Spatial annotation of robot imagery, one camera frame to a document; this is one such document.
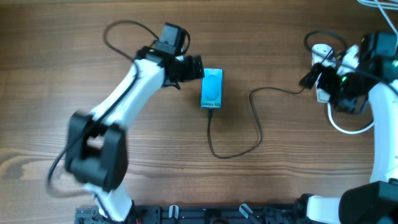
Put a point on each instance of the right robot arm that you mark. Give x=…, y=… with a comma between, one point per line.
x=375, y=202

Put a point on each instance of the teal screen smartphone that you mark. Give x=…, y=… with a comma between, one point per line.
x=212, y=88

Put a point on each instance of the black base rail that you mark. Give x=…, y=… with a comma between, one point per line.
x=284, y=213

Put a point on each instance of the white power strip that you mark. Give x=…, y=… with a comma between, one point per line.
x=328, y=81

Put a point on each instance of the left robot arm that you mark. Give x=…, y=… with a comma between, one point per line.
x=96, y=150

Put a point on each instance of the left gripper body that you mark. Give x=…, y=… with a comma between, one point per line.
x=188, y=72

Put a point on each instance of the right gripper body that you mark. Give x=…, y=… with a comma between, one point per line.
x=343, y=90

